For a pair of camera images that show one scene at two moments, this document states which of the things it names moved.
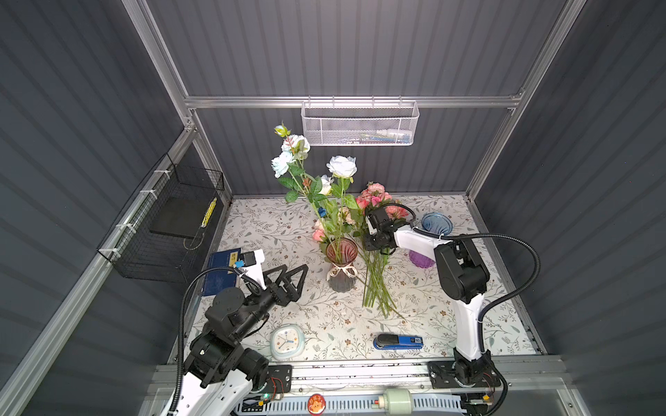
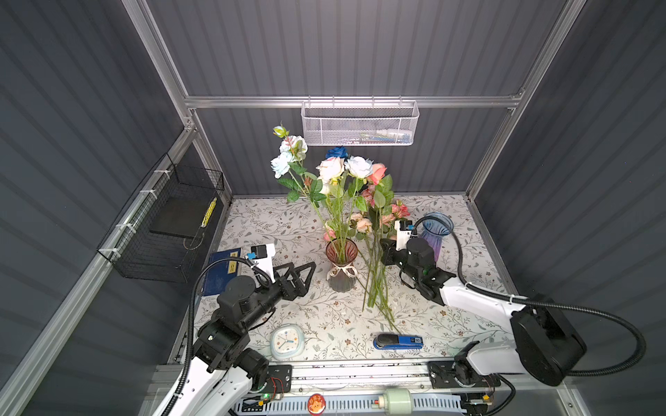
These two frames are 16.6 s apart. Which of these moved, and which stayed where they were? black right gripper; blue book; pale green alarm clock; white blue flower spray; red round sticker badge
Moved: black right gripper
Stayed: white blue flower spray; red round sticker badge; blue book; pale green alarm clock
